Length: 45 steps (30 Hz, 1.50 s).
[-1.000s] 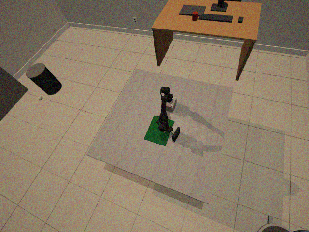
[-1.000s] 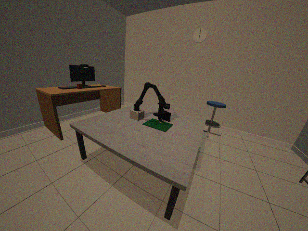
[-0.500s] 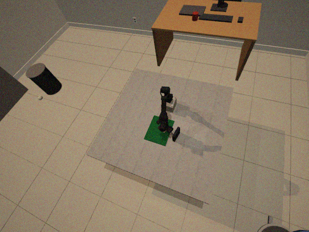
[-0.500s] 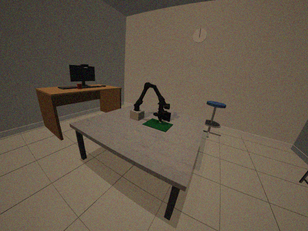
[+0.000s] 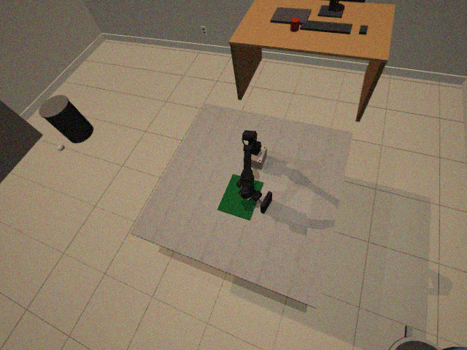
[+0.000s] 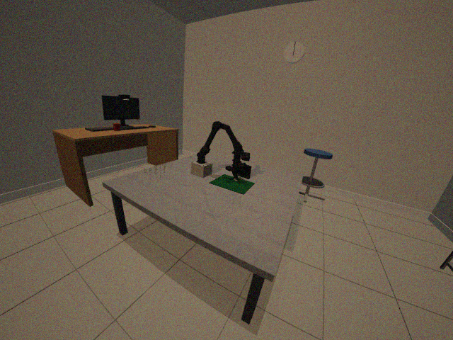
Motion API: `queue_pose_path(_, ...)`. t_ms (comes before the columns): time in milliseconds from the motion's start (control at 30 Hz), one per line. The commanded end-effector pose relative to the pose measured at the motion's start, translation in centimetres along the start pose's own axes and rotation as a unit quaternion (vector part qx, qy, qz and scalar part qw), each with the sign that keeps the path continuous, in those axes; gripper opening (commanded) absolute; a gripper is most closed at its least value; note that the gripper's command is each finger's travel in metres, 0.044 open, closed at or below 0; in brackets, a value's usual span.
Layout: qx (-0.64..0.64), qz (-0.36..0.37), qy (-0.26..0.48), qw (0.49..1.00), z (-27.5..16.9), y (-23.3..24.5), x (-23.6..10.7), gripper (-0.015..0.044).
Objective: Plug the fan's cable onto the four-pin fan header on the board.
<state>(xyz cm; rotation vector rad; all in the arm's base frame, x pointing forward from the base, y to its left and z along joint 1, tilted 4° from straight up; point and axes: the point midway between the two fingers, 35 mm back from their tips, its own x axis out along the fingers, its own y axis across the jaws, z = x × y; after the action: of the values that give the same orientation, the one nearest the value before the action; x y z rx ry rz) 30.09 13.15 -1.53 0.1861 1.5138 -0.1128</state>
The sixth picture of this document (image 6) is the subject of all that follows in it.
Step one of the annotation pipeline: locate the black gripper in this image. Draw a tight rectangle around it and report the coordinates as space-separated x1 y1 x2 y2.
225 159 241 177

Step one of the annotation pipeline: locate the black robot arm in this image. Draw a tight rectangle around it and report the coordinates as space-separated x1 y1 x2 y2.
196 121 250 170

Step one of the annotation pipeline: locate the green circuit board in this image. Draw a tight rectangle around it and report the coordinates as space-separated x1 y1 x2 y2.
209 174 255 194

